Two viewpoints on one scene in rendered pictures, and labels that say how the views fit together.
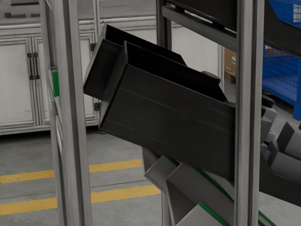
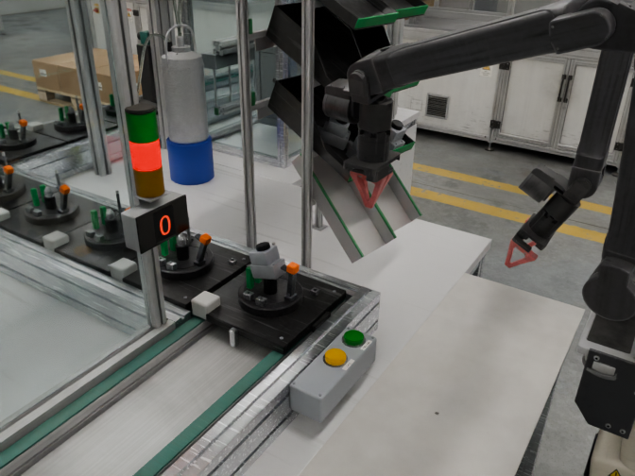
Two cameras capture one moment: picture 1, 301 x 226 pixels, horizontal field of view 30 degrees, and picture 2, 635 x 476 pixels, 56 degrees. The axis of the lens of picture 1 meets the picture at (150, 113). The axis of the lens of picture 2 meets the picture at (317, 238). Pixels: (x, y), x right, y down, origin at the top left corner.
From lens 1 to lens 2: 1.09 m
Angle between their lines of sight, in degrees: 42
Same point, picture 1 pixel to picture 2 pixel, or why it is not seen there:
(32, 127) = (545, 147)
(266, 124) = (342, 127)
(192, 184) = not seen: hidden behind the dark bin
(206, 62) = not seen: outside the picture
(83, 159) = (245, 113)
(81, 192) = (246, 127)
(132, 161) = not seen: hidden behind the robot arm
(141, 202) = (586, 244)
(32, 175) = (513, 188)
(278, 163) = (350, 151)
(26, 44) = (564, 64)
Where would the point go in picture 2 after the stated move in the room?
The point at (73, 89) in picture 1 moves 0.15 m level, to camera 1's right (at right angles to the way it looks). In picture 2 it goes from (244, 84) to (289, 97)
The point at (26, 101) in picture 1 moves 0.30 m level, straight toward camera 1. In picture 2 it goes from (547, 121) to (538, 131)
